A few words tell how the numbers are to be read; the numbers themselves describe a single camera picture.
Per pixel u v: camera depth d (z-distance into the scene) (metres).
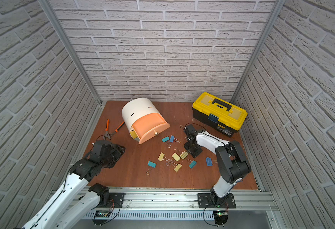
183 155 0.89
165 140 0.97
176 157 0.89
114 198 0.74
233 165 0.46
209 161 0.86
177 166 0.85
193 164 0.85
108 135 0.99
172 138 0.97
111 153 0.66
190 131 0.76
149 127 0.84
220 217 0.71
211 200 0.73
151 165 0.86
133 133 0.81
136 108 0.86
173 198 0.76
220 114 0.91
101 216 0.71
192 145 0.76
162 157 0.89
